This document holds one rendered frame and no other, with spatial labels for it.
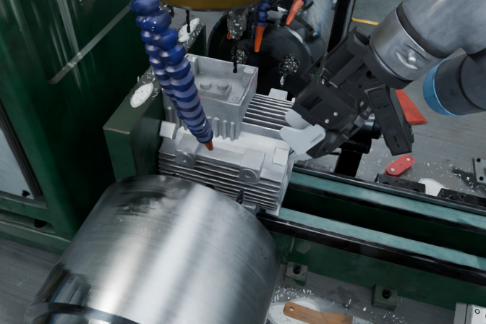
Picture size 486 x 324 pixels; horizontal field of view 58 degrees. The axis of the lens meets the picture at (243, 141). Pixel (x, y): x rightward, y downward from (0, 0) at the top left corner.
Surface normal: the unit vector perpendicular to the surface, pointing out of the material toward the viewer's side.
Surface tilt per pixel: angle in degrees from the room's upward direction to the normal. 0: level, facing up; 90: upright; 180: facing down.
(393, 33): 67
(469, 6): 83
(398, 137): 89
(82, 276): 21
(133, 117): 0
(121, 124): 0
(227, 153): 0
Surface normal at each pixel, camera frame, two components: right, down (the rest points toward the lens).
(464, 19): -0.49, 0.62
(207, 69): -0.29, 0.66
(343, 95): 0.51, -0.51
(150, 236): 0.00, -0.72
